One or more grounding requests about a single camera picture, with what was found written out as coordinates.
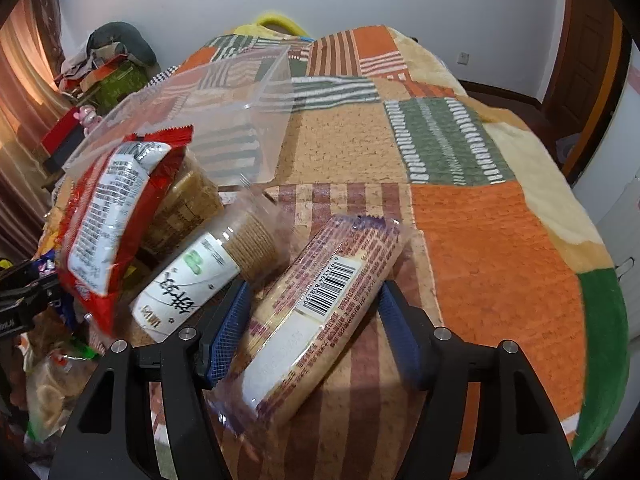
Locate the yellow pillow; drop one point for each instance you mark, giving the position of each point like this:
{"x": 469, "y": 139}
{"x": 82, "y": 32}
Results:
{"x": 272, "y": 25}

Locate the purple cracker packet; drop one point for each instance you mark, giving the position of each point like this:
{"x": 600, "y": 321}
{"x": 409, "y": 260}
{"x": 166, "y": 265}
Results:
{"x": 300, "y": 328}

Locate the brown cracker block packet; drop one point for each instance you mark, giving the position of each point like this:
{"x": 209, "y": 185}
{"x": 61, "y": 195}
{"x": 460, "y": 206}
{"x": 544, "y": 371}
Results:
{"x": 191, "y": 200}

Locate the grey cushion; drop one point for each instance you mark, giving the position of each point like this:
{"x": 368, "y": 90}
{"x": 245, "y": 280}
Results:
{"x": 127, "y": 36}

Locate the patchwork orange bed blanket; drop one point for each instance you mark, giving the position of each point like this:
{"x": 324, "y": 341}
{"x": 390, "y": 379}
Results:
{"x": 501, "y": 247}

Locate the orange pink curtain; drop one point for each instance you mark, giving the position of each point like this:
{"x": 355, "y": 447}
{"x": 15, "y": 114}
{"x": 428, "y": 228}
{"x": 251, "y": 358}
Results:
{"x": 31, "y": 56}

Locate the clear plastic storage bin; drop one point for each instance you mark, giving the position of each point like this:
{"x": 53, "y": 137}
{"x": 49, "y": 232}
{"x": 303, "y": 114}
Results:
{"x": 239, "y": 109}

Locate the brown wooden door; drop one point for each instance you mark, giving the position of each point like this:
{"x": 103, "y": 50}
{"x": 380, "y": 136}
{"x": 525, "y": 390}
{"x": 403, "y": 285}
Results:
{"x": 587, "y": 79}

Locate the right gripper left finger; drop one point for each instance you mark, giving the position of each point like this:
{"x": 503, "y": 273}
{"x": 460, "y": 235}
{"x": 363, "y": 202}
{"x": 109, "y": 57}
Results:
{"x": 109, "y": 434}

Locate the white label biscuit tube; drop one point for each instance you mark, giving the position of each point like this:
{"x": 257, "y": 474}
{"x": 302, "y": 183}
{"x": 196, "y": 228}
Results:
{"x": 241, "y": 241}

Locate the red and black box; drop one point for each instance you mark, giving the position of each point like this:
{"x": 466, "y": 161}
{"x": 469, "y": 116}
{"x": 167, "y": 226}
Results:
{"x": 61, "y": 141}

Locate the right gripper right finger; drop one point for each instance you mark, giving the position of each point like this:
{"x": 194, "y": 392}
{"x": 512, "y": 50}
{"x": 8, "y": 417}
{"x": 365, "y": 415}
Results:
{"x": 517, "y": 435}

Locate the clothes pile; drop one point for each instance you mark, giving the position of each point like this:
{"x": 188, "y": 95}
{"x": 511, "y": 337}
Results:
{"x": 74, "y": 69}

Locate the red snack packet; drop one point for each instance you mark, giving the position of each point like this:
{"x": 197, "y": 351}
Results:
{"x": 110, "y": 209}

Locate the pink plush toy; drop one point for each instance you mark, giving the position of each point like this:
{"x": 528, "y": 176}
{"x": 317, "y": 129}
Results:
{"x": 88, "y": 118}

